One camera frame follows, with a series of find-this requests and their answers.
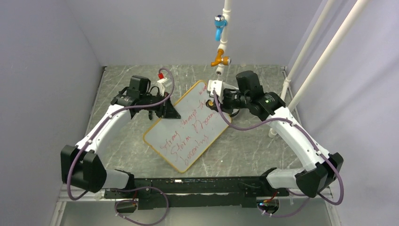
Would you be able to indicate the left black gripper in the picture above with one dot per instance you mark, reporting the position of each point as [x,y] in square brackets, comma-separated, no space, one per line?
[167,110]

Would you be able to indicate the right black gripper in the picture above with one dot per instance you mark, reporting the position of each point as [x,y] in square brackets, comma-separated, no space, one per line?
[223,105]

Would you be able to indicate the yellow-framed whiteboard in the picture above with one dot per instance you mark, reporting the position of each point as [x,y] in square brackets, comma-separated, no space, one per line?
[180,142]

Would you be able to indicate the yellow black eraser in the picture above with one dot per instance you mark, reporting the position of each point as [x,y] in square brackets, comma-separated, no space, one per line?
[210,104]

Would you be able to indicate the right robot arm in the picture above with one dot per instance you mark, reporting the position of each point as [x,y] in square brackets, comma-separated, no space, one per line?
[319,168]

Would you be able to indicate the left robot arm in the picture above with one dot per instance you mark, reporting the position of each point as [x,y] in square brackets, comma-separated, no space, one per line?
[82,164]

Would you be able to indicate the metal whiteboard stand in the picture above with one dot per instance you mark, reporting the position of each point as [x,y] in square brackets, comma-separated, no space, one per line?
[150,115]

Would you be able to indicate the blue valve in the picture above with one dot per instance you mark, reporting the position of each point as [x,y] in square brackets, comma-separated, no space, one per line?
[219,26]

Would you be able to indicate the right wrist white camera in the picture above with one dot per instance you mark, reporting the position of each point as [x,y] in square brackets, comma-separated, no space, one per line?
[215,89]

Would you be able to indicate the wrist white camera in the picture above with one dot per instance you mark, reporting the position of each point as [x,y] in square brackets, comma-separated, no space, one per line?
[215,89]
[162,84]

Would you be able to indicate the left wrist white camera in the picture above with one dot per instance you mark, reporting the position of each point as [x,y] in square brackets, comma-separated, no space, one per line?
[162,84]

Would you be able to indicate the white PVC pipe frame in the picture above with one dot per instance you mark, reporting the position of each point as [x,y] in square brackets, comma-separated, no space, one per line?
[281,32]

